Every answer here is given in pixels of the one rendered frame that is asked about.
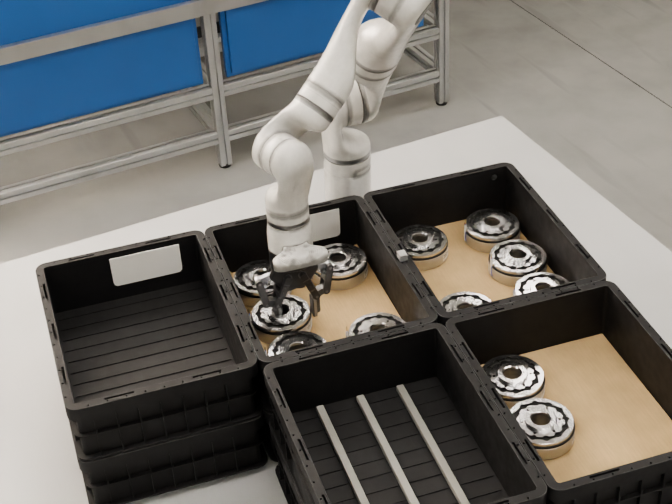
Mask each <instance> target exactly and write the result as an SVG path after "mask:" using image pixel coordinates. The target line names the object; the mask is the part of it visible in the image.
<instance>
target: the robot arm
mask: <svg viewBox="0 0 672 504"><path fill-rule="evenodd" d="M432 2H433V0H351V1H350V3H349V5H348V7H347V9H346V10H345V12H344V14H343V16H342V18H341V20H340V22H339V23H338V25H337V27H336V29H335V31H334V33H333V35H332V37H331V39H330V41H329V43H328V45H327V47H326V49H325V51H324V53H323V55H322V56H321V58H320V60H319V62H318V63H317V65H316V67H315V68H314V70H313V71H312V73H311V74H310V76H309V77H308V79H307V81H306V82H305V83H304V85H303V86H302V88H301V89H300V91H299V92H298V93H297V94H298V95H296V97H295V98H294V100H293V101H292V102H291V103H290V104H289V105H288V106H287V107H285V108H284V109H283V110H282V111H281V112H280V113H279V114H278V115H276V116H275V117H274V118H273V119H272V120H271V121H270V122H269V123H268V124H266V125H265V126H264V127H263V128H262V130H261V131H260V132H259V133H258V135H257V136H256V138H255V141H254V143H253V147H252V158H253V160H254V162H255V164H256V165H257V166H259V167H260V168H261V169H263V170H264V171H266V172H267V173H269V174H270V175H272V176H273V177H275V178H276V180H277V182H276V183H274V184H272V185H271V186H270V187H269V188H268V189H267V191H266V194H265V207H266V216H267V241H268V251H269V260H270V267H269V270H268V273H265V274H263V275H260V276H259V274H254V275H253V280H254V283H255V286H256V289H257V291H258V294H259V297H260V299H261V301H262V303H263V306H264V308H269V307H272V309H273V313H274V314H275V315H283V309H282V306H281V305H282V302H283V299H284V298H286V295H287V292H288V291H292V290H294V289H296V288H305V286H306V287H307V289H308V290H309V292H310V293H309V299H310V309H311V313H312V315H313V317H316V316H318V312H320V310H321V308H320V297H321V295H323V294H329V293H330V289H331V282H332V276H333V269H334V267H333V265H332V263H331V261H330V259H329V258H328V250H327V249H326V248H325V247H323V246H317V245H313V234H312V226H311V222H310V215H309V203H308V195H309V191H310V187H311V182H312V177H313V173H314V158H313V155H312V152H311V150H310V149H309V147H308V146H307V145H306V144H304V143H303V142H301V141H300V140H298V138H299V137H301V136H302V135H303V134H304V133H305V132H307V131H314V132H321V134H322V143H323V157H324V182H325V201H329V200H333V199H338V198H342V197H347V196H352V195H357V196H361V197H362V198H363V199H364V195H365V194H366V193H367V192H370V191H371V147H370V140H369V138H368V136H367V135H366V134H365V133H363V132H362V131H359V130H357V129H353V128H347V127H348V126H352V125H357V124H362V123H366V122H368V121H371V120H372V119H374V118H375V116H376V115H377V113H378V111H379V108H380V104H381V101H382V97H383V94H384V91H385V88H386V86H387V83H388V81H389V79H390V77H391V75H392V73H393V72H394V70H395V69H396V67H397V65H398V63H399V61H400V59H401V56H402V54H403V52H404V49H405V47H406V45H407V43H408V41H409V39H410V37H411V35H412V34H413V32H414V31H415V29H416V28H417V26H418V25H419V23H420V22H421V21H422V19H423V17H424V16H425V14H426V13H427V11H428V10H429V8H430V5H431V4H432ZM368 10H372V11H374V12H375V13H376V14H378V15H379V16H381V17H382V18H376V19H372V20H369V21H367V22H364V23H363V24H361V23H362V20H363V18H364V16H365V14H366V12H367V11H368ZM317 269H319V270H320V272H321V276H320V283H319V285H317V286H315V285H314V283H313V282H312V280H311V279H312V277H313V275H314V274H315V272H316V271H317ZM269 280H272V281H273V282H274V286H273V293H272V296H271V297H269V296H267V293H266V290H265V288H267V286H268V281H269Z"/></svg>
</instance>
